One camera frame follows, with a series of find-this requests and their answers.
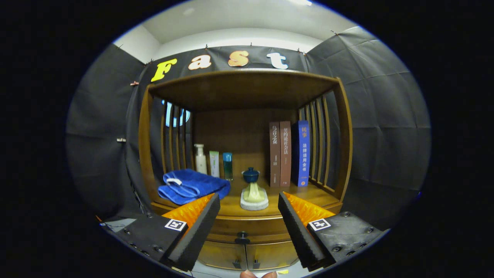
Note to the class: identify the folded blue towel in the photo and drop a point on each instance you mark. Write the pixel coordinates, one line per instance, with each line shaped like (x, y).
(193, 185)

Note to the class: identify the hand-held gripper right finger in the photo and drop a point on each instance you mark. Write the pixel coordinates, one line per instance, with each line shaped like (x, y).
(297, 231)

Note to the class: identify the white pump bottle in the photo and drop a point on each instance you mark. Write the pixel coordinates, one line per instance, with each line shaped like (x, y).
(200, 162)

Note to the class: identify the wooden countertop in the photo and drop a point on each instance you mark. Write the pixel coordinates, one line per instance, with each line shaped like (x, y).
(308, 197)

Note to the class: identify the blue lidded cup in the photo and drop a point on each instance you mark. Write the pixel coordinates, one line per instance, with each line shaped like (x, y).
(251, 177)

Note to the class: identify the brown book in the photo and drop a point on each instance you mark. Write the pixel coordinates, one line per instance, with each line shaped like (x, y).
(274, 154)
(285, 154)

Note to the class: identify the blue book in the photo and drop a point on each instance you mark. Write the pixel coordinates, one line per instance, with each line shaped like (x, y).
(303, 154)

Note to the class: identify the teal bottle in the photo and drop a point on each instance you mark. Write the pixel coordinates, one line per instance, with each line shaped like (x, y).
(227, 166)

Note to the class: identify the white green tube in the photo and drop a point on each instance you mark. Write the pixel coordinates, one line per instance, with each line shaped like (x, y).
(214, 166)

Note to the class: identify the wooden cabinet door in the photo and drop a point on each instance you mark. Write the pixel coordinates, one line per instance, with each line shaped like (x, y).
(270, 255)
(224, 255)

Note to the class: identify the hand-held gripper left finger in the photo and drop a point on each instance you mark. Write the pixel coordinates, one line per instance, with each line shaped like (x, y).
(197, 231)

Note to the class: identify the wooden cabinet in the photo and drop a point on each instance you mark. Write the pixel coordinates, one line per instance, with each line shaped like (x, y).
(231, 127)

